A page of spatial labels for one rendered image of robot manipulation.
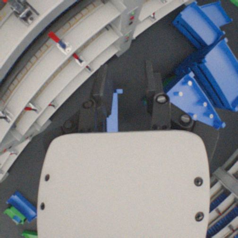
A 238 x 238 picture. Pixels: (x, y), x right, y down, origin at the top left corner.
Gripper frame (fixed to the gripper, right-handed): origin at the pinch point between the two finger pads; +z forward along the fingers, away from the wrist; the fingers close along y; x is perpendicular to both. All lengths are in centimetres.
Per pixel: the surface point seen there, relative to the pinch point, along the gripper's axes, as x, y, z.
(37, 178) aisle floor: -89, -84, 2
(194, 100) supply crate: -44, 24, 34
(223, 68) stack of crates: -36, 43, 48
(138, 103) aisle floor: -66, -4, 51
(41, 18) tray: 5.9, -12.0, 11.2
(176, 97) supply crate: -42, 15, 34
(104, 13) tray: -2.5, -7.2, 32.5
